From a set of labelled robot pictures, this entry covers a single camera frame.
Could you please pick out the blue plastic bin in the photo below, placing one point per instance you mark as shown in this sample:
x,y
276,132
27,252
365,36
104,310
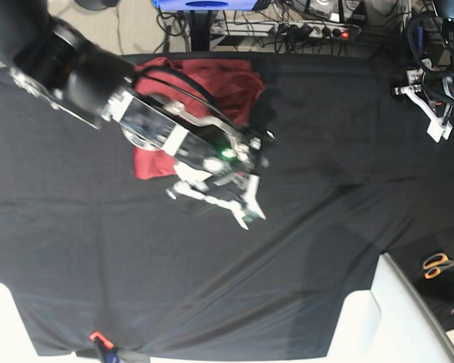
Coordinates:
x,y
205,5

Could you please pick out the dark red long-sleeve shirt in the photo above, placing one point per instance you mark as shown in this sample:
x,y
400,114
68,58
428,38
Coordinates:
x,y
233,84

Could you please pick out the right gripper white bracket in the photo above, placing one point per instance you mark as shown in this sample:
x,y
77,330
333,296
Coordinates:
x,y
231,181

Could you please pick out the yellow handled scissors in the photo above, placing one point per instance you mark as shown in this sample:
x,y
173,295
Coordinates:
x,y
436,264

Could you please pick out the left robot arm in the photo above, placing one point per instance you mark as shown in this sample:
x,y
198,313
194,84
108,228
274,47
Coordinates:
x,y
429,81

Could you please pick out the white power strip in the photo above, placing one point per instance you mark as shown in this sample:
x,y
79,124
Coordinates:
x,y
264,28

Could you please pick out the black table cloth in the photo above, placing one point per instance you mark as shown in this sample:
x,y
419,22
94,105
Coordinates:
x,y
84,245

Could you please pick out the white foam block right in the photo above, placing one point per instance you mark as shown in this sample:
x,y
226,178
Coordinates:
x,y
389,322

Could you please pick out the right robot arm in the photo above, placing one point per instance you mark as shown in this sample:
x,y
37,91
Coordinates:
x,y
158,108

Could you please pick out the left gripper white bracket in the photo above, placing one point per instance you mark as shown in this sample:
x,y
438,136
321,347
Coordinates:
x,y
434,107

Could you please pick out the blue and orange clamp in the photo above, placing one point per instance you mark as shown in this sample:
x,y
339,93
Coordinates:
x,y
105,350

